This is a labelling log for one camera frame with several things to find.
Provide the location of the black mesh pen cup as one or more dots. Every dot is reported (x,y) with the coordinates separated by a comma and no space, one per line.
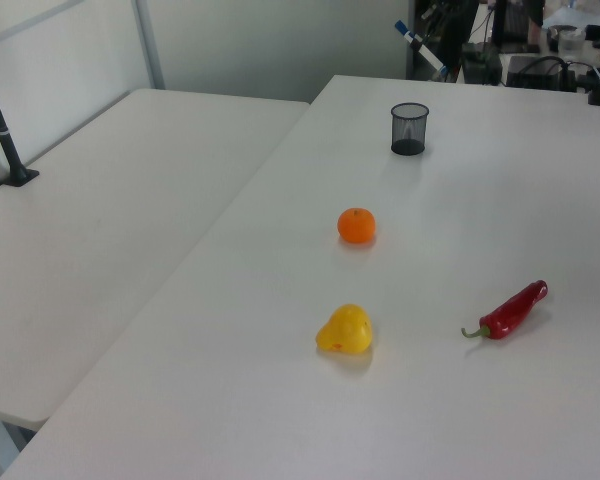
(409,131)

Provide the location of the dark device with green parts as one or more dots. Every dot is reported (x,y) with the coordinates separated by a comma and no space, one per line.
(482,65)

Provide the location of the orange mandarin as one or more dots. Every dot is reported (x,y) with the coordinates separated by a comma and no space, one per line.
(356,226)

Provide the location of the clear glass jar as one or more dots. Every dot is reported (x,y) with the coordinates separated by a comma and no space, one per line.
(571,41)

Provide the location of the grey partition post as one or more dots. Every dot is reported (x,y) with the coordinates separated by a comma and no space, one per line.
(149,45)

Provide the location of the red chili pepper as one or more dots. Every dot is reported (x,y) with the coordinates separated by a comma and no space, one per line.
(514,310)

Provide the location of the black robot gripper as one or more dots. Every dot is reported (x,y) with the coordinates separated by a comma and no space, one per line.
(461,25)

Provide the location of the white side table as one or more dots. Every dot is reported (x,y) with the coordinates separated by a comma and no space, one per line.
(105,225)

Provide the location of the black camera pole with base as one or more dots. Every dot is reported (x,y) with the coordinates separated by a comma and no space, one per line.
(0,127)

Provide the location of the blue and white marker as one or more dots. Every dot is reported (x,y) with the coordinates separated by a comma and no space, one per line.
(416,42)

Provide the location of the black electronics box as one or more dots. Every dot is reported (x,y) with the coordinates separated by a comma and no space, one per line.
(532,72)

